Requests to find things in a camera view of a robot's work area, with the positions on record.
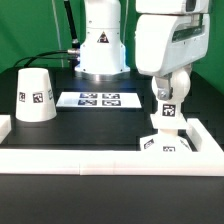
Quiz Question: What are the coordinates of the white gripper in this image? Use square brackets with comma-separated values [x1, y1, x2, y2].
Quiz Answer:
[135, 14, 210, 100]

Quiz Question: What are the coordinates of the white marker sheet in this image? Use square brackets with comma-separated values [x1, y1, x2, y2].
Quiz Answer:
[56, 92, 141, 108]

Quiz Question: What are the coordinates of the black cable bundle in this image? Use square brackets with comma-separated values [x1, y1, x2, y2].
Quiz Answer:
[13, 0, 83, 69]

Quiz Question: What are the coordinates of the white lamp base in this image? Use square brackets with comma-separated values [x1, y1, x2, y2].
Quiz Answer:
[140, 113, 191, 152]

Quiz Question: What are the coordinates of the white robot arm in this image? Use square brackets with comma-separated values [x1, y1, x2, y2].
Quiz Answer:
[76, 0, 210, 100]

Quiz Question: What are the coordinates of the thin grey cable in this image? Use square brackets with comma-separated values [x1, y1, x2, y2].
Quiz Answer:
[51, 0, 65, 69]

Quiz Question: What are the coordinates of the white lamp shade cone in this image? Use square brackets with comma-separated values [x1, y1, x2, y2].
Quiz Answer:
[16, 68, 57, 122]

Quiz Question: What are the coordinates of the white U-shaped frame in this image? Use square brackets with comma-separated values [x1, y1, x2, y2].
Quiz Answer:
[0, 118, 224, 176]

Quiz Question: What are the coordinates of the white lamp bulb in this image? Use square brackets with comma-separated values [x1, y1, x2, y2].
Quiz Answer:
[152, 68, 190, 119]

